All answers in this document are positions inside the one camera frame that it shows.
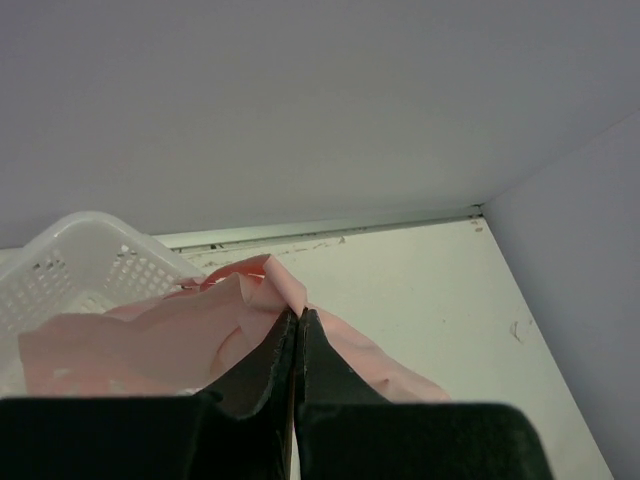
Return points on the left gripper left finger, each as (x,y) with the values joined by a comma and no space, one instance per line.
(238,427)

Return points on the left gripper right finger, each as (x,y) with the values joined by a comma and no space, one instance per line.
(346,430)

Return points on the white plastic basket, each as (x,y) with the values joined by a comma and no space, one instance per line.
(87,262)

